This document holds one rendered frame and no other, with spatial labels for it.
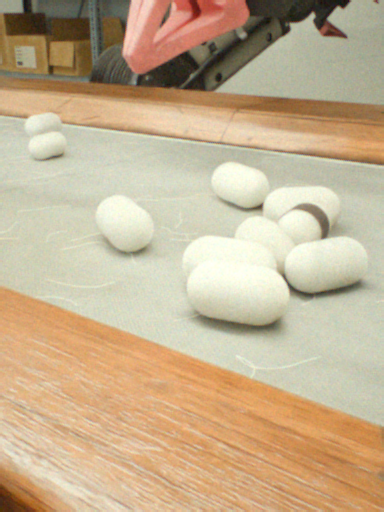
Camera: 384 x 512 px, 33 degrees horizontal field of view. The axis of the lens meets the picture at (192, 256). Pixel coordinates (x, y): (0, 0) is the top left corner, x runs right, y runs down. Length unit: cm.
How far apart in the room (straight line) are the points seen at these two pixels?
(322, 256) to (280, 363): 5
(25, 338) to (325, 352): 9
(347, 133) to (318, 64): 223
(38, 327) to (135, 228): 11
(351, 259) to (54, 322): 12
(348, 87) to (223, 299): 244
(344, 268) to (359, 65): 238
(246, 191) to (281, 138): 16
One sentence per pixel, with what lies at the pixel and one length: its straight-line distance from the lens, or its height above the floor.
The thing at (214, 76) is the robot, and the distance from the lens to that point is 97.
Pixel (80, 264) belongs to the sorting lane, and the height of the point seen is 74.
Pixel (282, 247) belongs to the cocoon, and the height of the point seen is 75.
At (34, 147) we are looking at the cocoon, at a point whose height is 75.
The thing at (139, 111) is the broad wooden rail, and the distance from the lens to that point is 57.
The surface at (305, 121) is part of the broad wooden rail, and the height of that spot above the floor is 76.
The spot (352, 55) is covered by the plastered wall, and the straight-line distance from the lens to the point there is 262.
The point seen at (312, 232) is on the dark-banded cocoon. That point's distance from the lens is 27.
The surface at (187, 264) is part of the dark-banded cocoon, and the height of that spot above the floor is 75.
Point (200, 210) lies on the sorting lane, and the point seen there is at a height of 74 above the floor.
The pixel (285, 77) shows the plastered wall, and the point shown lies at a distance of 279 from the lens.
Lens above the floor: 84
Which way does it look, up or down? 21 degrees down
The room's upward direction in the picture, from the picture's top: 1 degrees counter-clockwise
